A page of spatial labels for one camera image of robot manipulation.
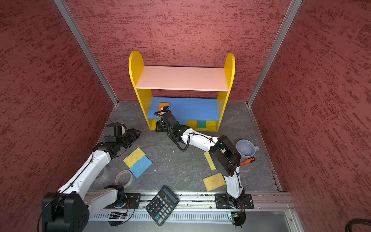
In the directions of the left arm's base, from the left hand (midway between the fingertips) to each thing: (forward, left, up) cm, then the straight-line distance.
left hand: (140, 136), depth 84 cm
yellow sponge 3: (-22, -44, -12) cm, 51 cm away
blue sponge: (-13, -1, -12) cm, 18 cm away
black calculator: (-33, -16, -11) cm, 39 cm away
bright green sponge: (+17, -39, -10) cm, 43 cm away
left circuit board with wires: (-38, +8, -16) cm, 42 cm away
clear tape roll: (-20, +8, -14) cm, 26 cm away
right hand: (+6, -9, +3) cm, 11 cm away
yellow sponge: (-8, +5, -13) cm, 16 cm away
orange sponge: (+25, -10, +1) cm, 27 cm away
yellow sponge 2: (-10, -43, -12) cm, 45 cm away
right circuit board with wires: (-38, -56, -14) cm, 69 cm away
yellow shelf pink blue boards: (+45, -35, -7) cm, 58 cm away
